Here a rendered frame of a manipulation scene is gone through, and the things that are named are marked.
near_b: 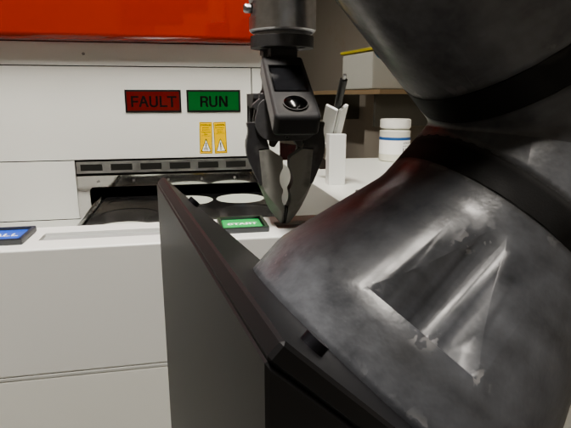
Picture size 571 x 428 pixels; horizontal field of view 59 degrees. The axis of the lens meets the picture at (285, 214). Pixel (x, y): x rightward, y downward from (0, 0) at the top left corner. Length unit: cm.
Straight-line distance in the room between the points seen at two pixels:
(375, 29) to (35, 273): 45
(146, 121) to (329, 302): 99
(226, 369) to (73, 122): 104
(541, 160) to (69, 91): 105
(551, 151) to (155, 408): 51
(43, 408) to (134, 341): 12
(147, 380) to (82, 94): 72
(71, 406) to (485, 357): 51
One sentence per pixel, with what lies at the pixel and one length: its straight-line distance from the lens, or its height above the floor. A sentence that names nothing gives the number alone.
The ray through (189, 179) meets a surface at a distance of 115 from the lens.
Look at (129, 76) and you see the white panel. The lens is 115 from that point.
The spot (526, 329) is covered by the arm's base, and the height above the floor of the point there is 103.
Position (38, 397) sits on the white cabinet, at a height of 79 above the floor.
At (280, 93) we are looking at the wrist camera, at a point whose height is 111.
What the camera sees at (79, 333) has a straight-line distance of 59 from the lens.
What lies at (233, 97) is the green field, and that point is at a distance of 115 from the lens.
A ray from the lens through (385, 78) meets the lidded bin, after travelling 351.
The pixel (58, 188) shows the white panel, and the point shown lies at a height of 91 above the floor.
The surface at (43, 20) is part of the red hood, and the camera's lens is 114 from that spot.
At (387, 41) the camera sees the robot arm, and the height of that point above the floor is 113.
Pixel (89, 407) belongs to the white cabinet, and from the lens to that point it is 63.
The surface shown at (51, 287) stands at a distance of 57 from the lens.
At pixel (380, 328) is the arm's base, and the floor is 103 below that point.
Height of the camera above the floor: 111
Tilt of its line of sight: 13 degrees down
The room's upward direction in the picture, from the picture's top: straight up
